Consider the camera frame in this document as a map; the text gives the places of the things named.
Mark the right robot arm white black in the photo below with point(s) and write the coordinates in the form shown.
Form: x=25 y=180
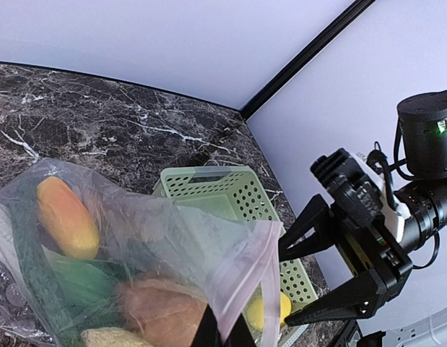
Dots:
x=420 y=178

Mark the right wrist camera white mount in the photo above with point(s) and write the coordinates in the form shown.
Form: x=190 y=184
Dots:
x=360 y=192

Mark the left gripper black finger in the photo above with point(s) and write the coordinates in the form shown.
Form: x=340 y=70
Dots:
x=208 y=334

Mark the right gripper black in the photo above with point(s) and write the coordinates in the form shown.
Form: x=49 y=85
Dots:
x=379 y=264

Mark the beige wrinkled round food toy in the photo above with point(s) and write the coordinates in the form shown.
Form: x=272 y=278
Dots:
x=112 y=337

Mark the yellow lemon toy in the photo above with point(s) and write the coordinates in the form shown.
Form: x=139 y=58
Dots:
x=258 y=309

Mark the brown potato toy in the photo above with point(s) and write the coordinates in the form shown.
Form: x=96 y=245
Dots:
x=161 y=311

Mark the white slotted cable duct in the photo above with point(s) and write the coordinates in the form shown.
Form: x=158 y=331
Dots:
x=289 y=335

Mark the bok choy toy green white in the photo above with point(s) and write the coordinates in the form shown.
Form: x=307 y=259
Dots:
x=69 y=295

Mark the clear dotted zip top bag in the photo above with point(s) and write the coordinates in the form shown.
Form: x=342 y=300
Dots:
x=146 y=236

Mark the right black frame post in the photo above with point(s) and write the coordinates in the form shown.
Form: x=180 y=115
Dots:
x=307 y=54

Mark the orange yellow pepper toy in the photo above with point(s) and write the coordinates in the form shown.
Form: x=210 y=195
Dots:
x=67 y=220

